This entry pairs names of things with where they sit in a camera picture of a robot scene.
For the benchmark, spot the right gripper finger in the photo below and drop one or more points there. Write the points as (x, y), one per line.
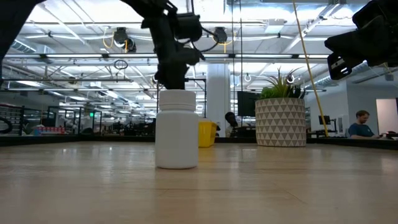
(342, 67)
(345, 43)

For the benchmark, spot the white pill bottle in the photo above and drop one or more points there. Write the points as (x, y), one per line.
(176, 137)

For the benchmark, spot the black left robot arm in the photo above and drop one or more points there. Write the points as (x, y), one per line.
(12, 18)

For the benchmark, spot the yellow plastic basket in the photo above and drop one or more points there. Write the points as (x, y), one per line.
(206, 133)

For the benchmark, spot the white building column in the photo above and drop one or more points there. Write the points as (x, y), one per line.
(217, 93)

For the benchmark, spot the person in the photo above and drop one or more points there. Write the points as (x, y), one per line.
(360, 129)
(231, 119)

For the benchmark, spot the black monitor screen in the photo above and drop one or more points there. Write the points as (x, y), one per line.
(247, 104)

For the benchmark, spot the succulent in patterned pot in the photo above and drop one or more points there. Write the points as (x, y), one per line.
(280, 121)

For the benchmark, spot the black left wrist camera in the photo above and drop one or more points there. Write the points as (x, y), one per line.
(189, 26)

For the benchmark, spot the black aluminium table frame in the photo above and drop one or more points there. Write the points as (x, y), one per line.
(93, 139)

